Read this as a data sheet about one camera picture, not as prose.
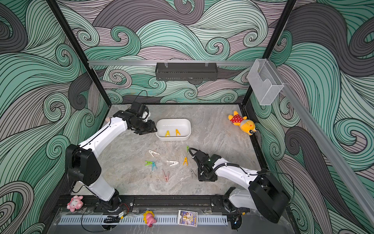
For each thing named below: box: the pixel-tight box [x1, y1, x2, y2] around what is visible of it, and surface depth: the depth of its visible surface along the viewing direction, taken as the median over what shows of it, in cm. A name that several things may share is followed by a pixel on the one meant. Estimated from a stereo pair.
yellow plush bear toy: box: [227, 110, 258, 136], surface depth 102 cm
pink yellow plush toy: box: [142, 210, 157, 228], surface depth 69 cm
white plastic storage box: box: [154, 117, 192, 141], surface depth 106 cm
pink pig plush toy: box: [66, 195, 84, 213], surface depth 73 cm
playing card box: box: [177, 209, 199, 228], surface depth 70 cm
